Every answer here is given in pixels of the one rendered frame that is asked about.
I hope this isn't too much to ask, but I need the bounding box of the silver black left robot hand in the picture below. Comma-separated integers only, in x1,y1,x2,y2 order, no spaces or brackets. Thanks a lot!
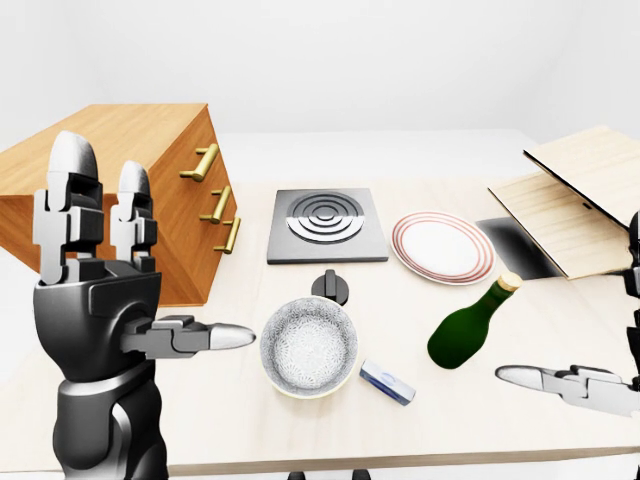
32,130,258,383

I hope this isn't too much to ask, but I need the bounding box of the flat dark stove plate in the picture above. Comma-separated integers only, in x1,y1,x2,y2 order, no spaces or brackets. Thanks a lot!
266,187,390,266

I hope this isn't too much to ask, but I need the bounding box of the pale wooden board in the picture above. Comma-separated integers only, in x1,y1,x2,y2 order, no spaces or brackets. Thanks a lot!
487,171,634,281

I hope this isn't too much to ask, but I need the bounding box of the pale wooden panel dark edge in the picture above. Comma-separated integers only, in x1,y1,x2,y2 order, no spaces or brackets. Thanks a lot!
522,124,640,231

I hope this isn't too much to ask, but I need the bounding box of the patterned grey bowl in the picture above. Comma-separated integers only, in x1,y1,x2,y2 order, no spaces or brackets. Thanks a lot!
259,296,360,401

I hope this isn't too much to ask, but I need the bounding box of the white plate with red rings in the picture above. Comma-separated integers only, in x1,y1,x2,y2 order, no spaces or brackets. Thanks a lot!
390,210,497,287

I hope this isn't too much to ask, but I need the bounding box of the brass cabinet handle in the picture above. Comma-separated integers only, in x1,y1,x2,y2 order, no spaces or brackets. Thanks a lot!
213,216,242,256
179,142,220,183
199,185,233,225

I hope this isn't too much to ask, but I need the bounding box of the round black knob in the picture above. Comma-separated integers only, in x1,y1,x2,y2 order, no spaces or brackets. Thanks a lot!
310,268,351,307

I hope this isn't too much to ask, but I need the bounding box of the wooden cabinet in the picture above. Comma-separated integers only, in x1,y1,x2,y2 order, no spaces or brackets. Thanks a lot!
0,103,242,307

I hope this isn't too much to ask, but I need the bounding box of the small blue white box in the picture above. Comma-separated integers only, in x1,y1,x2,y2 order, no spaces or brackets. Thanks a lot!
358,358,418,408

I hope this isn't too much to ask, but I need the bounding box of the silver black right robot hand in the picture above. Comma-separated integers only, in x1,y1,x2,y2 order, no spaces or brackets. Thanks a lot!
494,209,640,419

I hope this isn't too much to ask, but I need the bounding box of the green wine bottle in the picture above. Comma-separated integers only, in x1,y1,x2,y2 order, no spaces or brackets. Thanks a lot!
426,271,524,372

